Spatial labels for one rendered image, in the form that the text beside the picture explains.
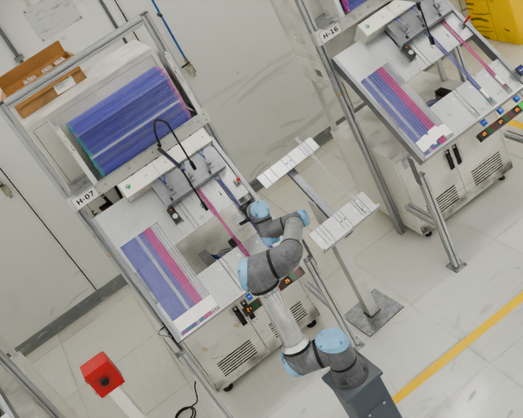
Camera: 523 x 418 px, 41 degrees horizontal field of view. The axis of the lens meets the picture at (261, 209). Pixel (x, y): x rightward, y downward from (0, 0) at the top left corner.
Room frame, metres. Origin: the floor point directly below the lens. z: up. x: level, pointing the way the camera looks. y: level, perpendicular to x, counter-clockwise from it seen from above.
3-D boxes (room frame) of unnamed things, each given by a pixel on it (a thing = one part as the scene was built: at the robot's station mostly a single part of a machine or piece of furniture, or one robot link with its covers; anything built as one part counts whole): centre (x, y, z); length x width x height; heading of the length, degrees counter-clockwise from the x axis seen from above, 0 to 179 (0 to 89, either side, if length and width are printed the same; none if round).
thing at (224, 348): (3.21, 0.41, 0.31); 0.70 x 0.65 x 0.62; 102
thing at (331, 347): (2.00, 0.02, 0.72); 0.13 x 0.12 x 0.14; 75
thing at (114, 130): (3.11, 0.33, 1.52); 0.51 x 0.13 x 0.27; 102
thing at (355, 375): (2.00, 0.02, 0.60); 0.15 x 0.15 x 0.10
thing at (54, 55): (3.38, 0.50, 1.82); 0.68 x 0.30 x 0.20; 102
